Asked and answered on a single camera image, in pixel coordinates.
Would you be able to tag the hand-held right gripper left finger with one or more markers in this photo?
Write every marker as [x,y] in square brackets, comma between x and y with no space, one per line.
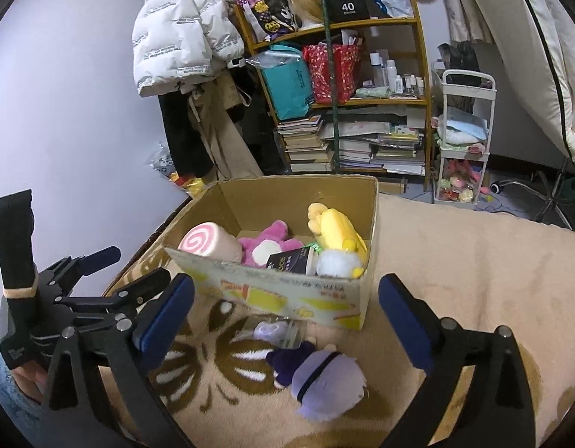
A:
[164,322]

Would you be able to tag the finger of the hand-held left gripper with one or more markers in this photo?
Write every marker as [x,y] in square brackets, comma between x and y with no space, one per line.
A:
[143,287]
[98,256]

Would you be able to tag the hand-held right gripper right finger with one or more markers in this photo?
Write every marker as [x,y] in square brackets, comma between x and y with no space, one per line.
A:
[404,322]

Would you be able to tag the pink swirl roll plush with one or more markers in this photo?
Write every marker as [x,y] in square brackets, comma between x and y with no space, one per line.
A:
[199,240]

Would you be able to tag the purple plush doll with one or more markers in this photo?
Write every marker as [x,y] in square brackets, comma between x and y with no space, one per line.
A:
[325,382]

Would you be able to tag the yellow plush toy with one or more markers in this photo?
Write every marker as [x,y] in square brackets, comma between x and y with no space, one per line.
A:
[336,231]

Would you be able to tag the printed cardboard box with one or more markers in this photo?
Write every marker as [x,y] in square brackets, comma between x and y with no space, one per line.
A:
[278,296]

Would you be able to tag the black cup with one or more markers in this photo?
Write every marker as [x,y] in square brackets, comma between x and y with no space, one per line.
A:
[287,261]

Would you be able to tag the pink plush toy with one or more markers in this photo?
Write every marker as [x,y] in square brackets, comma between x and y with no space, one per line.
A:
[273,238]

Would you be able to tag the person's left hand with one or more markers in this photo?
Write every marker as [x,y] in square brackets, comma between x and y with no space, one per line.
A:
[31,385]

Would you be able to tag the beige patterned blanket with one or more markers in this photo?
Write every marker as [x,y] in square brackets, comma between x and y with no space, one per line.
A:
[455,266]

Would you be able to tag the yellow red packet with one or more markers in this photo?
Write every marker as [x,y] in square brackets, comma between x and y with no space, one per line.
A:
[194,186]

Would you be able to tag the clear plastic packet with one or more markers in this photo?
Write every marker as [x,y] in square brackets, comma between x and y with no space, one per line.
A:
[278,333]

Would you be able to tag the black coat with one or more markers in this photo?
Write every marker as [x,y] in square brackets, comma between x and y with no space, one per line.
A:
[185,140]

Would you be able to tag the pile of small plush toys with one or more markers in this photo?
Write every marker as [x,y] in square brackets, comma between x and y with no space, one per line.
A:
[458,186]

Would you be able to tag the blue denim cloth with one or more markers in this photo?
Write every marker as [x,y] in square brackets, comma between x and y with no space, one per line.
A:
[7,396]

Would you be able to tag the beige coat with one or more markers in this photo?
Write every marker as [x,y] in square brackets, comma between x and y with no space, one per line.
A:
[222,144]

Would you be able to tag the pile of magazines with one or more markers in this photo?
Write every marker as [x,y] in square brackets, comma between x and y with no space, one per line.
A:
[390,149]

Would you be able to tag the stack of old books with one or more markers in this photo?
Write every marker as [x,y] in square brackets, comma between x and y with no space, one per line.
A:
[306,144]

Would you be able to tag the light blue cloth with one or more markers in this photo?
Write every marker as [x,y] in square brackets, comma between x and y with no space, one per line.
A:
[465,126]

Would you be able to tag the light green cloth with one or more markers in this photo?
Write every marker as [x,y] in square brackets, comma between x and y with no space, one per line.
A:
[371,92]

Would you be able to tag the white puffer jacket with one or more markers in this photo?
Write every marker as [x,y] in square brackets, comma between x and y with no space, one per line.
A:
[175,32]

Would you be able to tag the row of white bottles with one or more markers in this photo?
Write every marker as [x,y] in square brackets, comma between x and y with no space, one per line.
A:
[392,77]

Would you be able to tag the teal bag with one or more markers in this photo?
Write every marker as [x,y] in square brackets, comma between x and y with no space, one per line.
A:
[287,84]

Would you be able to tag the green pole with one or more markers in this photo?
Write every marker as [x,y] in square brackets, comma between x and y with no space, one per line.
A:
[333,79]

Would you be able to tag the white trolley cart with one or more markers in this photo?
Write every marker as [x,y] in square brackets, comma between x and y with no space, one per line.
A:
[465,73]

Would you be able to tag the red gift bag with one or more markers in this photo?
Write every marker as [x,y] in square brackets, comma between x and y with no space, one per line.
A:
[329,72]

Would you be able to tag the clear plastic bag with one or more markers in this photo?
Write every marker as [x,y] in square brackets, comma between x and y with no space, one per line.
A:
[273,58]

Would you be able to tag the black bag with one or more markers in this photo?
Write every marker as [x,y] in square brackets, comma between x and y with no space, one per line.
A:
[460,56]

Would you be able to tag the cream padded chair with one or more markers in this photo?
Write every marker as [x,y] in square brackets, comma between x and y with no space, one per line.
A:
[539,56]

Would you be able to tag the colourful printed bag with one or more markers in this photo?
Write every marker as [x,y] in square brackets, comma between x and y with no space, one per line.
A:
[264,4]

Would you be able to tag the wooden shelf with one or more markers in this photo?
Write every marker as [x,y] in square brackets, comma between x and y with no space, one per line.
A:
[353,23]

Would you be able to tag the cream curtain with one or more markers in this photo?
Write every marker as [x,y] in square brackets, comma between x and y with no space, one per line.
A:
[460,9]

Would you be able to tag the black box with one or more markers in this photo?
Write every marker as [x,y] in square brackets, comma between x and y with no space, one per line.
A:
[348,4]

